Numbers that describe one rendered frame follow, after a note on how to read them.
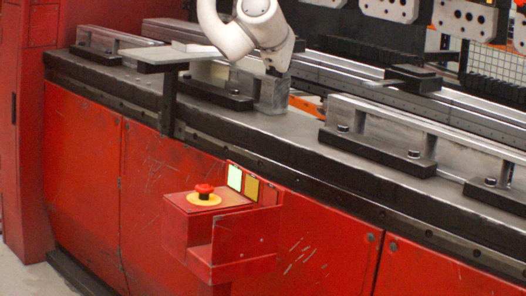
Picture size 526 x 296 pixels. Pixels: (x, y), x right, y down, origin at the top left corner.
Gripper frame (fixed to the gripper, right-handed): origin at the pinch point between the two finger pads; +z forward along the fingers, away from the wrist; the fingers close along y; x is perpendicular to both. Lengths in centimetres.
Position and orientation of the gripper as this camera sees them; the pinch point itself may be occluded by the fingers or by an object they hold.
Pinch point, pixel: (284, 61)
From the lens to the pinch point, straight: 170.5
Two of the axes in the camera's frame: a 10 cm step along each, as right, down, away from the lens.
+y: 2.4, -9.5, 2.1
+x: -9.5, -1.9, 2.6
